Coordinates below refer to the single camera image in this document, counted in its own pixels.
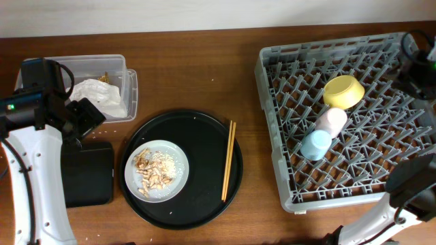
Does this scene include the food scraps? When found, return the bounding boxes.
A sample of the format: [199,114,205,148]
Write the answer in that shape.
[134,148,176,197]

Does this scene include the gold foil wrapper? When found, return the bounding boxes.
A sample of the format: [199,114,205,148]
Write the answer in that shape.
[98,71,110,84]

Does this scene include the round black serving tray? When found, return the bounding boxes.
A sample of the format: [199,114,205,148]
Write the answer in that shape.
[119,110,243,230]

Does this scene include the grey dishwasher rack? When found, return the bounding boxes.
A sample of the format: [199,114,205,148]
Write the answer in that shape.
[255,33,435,213]

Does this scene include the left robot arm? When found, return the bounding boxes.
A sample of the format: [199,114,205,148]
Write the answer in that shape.
[1,58,106,244]

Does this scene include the blue cup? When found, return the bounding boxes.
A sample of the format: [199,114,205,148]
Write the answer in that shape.
[300,130,332,161]

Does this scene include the clear plastic waste bin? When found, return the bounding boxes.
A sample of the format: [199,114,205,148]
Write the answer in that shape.
[13,53,139,124]

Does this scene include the wooden chopstick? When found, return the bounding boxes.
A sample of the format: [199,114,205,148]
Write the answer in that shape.
[221,120,233,202]
[224,121,236,202]

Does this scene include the grey plate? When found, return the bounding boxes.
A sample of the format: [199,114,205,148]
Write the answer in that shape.
[124,140,189,203]

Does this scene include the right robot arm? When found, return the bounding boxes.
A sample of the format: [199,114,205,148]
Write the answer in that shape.
[321,40,435,245]

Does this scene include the pink cup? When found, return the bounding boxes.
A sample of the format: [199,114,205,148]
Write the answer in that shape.
[315,108,348,138]

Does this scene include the black rectangular tray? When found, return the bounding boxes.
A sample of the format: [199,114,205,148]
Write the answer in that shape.
[61,142,114,208]

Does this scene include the white napkin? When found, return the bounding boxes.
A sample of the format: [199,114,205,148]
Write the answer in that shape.
[69,79,127,118]

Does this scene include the yellow bowl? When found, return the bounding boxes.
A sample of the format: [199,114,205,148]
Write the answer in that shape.
[323,75,365,110]

